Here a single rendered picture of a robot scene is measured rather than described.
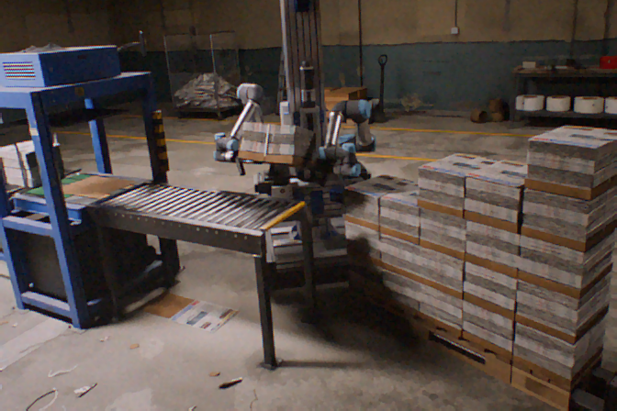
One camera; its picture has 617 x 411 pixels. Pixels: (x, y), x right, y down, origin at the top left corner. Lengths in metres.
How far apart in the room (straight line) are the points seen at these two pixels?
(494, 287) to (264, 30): 9.13
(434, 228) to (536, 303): 0.62
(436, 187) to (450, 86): 7.01
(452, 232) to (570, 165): 0.73
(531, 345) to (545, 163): 0.91
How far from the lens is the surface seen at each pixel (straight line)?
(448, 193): 2.80
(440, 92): 9.84
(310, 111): 3.71
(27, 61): 3.68
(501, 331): 2.93
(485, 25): 9.58
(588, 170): 2.44
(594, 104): 8.86
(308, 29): 3.75
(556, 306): 2.70
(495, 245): 2.74
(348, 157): 3.07
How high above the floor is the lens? 1.85
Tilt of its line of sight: 17 degrees down
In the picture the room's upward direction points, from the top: 4 degrees counter-clockwise
